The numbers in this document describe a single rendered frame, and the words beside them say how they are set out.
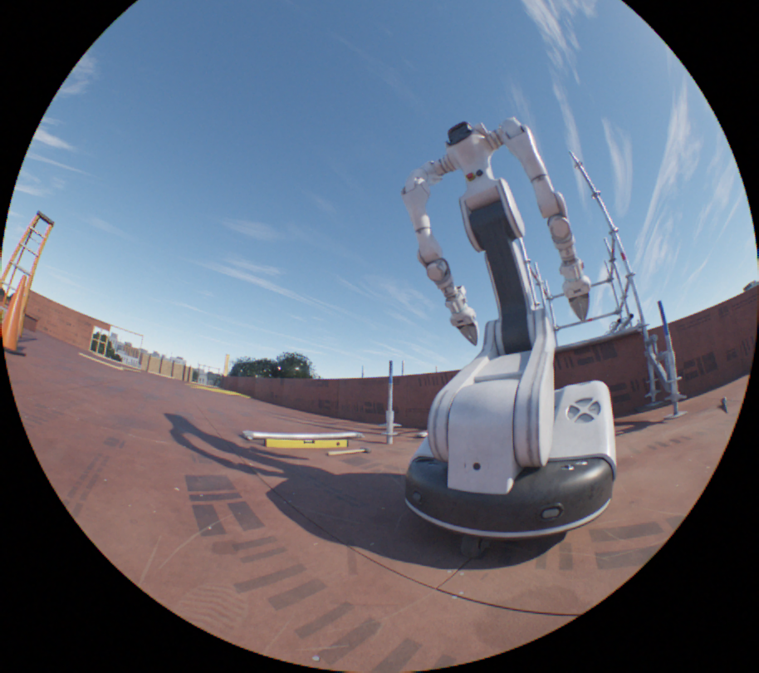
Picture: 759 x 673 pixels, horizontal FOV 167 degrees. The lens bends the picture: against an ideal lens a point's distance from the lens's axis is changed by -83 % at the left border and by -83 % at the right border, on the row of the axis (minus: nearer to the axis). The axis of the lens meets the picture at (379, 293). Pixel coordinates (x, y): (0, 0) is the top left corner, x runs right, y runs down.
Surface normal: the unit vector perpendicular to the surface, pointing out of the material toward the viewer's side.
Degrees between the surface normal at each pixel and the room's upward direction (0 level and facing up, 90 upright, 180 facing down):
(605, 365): 90
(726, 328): 90
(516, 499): 72
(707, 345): 90
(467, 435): 90
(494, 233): 110
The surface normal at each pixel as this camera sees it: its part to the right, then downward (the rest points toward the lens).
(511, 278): -0.66, 0.04
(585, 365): -0.71, -0.29
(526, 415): -0.66, -0.50
